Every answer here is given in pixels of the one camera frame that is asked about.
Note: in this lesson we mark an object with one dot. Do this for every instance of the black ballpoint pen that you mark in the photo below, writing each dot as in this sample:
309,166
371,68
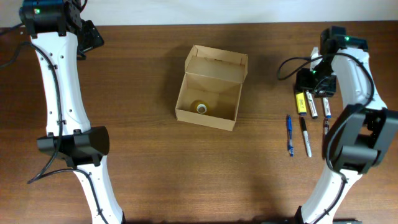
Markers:
325,127

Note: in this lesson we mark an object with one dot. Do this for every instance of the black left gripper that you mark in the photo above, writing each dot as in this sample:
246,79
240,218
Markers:
93,39

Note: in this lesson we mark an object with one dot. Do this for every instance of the yellow tape roll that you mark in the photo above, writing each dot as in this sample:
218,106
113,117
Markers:
200,107

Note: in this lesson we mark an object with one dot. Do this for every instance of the blue white marker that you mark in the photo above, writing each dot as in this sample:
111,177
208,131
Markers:
326,107

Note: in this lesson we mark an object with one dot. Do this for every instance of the brown cardboard box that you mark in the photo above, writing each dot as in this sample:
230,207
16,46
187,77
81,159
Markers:
215,76

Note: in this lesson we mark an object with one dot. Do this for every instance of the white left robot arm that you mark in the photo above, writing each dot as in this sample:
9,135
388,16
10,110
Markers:
60,38

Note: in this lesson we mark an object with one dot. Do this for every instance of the black white marker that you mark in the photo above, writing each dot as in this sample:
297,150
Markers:
311,104

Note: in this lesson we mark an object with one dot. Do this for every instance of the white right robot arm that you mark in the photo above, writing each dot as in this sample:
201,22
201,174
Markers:
361,135

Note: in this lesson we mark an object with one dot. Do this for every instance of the black fine marker pen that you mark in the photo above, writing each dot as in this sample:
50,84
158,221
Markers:
305,136

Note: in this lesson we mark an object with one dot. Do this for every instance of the blue ballpoint pen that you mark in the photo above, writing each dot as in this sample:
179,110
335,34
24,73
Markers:
290,146

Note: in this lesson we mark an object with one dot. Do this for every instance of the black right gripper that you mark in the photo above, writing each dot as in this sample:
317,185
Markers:
301,82

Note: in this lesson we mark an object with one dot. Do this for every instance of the yellow highlighter marker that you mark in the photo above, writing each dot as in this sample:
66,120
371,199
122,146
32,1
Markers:
301,105

